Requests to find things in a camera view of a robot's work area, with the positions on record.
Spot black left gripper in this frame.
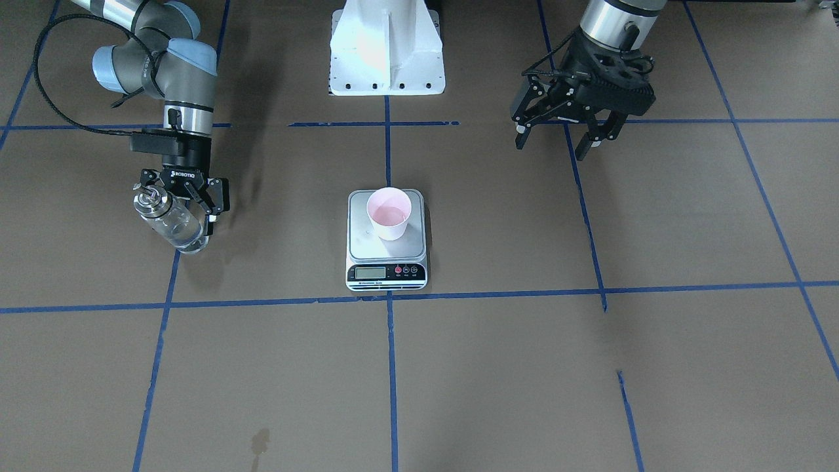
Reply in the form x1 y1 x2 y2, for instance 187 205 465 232
511 29 655 161

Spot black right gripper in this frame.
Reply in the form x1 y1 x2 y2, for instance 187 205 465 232
129 129 230 236

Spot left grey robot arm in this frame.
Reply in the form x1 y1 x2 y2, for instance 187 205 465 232
510 1 665 161

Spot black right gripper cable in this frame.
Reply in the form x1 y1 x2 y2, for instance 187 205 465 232
33 13 171 138

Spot clear glass sauce bottle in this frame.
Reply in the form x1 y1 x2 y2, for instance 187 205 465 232
134 184 208 254

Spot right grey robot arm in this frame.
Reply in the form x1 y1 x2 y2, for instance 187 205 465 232
79 1 229 235

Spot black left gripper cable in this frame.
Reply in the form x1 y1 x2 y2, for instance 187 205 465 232
521 29 656 83

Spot brown paper table cover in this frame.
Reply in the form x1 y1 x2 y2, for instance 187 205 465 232
2 1 838 471

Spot pink plastic cup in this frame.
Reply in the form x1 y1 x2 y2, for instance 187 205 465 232
366 186 413 241

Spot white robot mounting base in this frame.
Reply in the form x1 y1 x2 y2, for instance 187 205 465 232
328 1 446 96

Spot digital kitchen scale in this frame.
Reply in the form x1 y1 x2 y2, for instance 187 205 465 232
345 189 429 292

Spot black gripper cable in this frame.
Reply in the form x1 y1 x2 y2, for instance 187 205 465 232
33 13 171 138
521 29 656 83

